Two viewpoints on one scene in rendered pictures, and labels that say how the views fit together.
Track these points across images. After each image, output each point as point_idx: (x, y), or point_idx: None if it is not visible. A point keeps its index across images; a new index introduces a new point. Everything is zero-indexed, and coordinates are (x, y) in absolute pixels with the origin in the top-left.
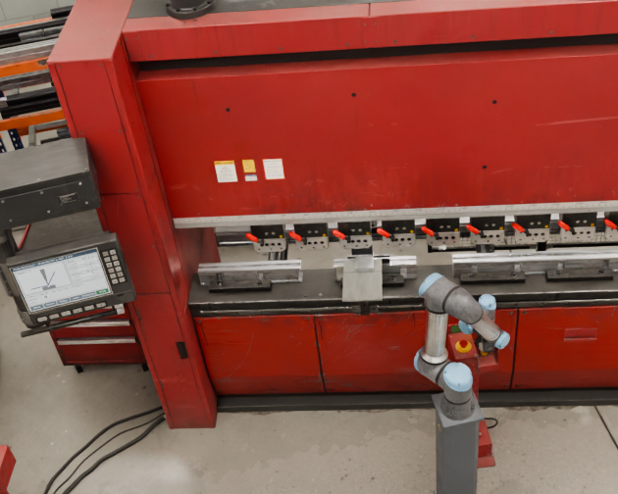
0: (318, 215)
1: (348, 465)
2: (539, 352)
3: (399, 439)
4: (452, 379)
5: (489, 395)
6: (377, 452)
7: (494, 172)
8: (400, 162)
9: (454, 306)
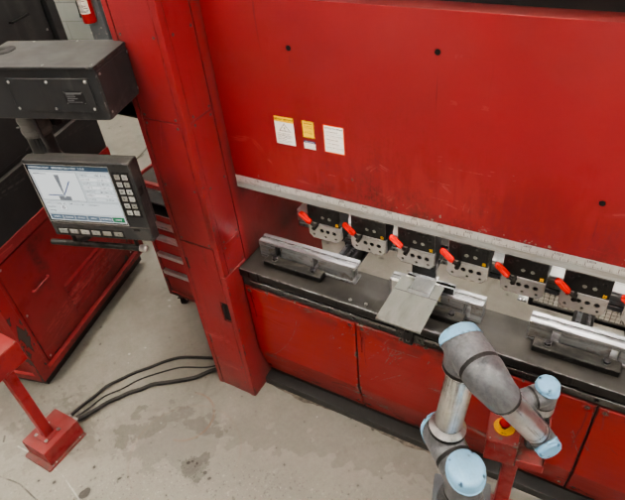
0: (377, 211)
1: (353, 490)
2: (611, 466)
3: (418, 487)
4: (454, 473)
5: (538, 483)
6: (388, 490)
7: (615, 215)
8: (485, 167)
9: (474, 379)
